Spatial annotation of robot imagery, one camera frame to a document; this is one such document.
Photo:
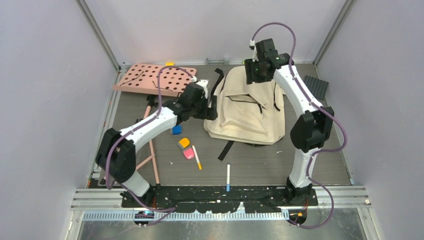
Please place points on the pink perforated stand board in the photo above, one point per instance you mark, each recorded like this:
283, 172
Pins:
144, 78

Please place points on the cream canvas backpack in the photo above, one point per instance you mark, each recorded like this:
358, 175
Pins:
247, 113

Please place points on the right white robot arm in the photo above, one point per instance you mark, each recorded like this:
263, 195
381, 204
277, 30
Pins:
314, 121

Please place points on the pink tripod stand legs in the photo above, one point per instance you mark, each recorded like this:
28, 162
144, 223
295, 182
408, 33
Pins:
148, 148

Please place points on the dark grey studded baseplate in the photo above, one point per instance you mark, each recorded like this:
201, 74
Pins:
316, 86

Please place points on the pink eraser block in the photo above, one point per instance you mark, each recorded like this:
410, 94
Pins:
188, 153

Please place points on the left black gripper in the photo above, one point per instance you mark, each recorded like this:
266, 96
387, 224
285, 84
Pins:
209, 113

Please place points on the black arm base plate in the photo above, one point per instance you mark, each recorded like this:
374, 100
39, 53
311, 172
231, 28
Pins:
217, 200

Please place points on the yellow capped white marker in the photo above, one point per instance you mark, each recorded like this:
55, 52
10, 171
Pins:
197, 158

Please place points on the blue capped white marker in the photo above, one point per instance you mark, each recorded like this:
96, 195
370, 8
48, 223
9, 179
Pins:
228, 175

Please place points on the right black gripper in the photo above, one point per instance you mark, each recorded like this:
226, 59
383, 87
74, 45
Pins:
249, 64

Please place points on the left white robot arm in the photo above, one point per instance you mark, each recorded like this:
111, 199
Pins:
118, 148

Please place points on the orange eraser block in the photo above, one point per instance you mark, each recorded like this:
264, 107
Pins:
184, 143

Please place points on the blue eraser block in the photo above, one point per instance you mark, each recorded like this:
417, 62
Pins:
176, 130

